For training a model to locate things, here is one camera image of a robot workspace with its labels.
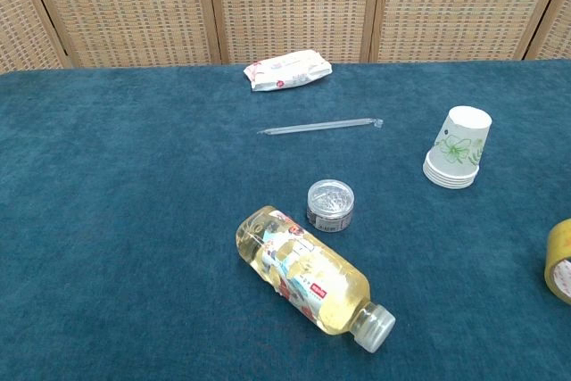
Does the white paper cup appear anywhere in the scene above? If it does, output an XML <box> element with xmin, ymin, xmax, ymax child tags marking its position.
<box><xmin>422</xmin><ymin>105</ymin><xmax>493</xmax><ymax>189</ymax></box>

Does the clear wrapped straw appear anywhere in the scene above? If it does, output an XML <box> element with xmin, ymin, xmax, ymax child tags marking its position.
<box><xmin>257</xmin><ymin>118</ymin><xmax>385</xmax><ymax>136</ymax></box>

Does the small clear round lid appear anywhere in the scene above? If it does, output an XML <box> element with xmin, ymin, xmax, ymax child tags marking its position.
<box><xmin>306</xmin><ymin>178</ymin><xmax>356</xmax><ymax>233</ymax></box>

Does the white tissue pack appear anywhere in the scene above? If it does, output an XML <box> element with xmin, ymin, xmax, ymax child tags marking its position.
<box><xmin>243</xmin><ymin>51</ymin><xmax>334</xmax><ymax>92</ymax></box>

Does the yellow drink plastic bottle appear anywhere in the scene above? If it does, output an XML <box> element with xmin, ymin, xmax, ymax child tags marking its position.
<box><xmin>235</xmin><ymin>205</ymin><xmax>397</xmax><ymax>353</ymax></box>

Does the wood rattan folding screen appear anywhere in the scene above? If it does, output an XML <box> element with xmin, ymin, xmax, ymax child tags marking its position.
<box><xmin>0</xmin><ymin>0</ymin><xmax>571</xmax><ymax>72</ymax></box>

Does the teal carpet table mat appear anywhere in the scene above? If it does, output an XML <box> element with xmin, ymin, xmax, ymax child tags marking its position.
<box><xmin>0</xmin><ymin>59</ymin><xmax>571</xmax><ymax>381</ymax></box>

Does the yellow tape roll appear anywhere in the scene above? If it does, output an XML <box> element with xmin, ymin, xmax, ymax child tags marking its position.
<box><xmin>544</xmin><ymin>218</ymin><xmax>571</xmax><ymax>305</ymax></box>

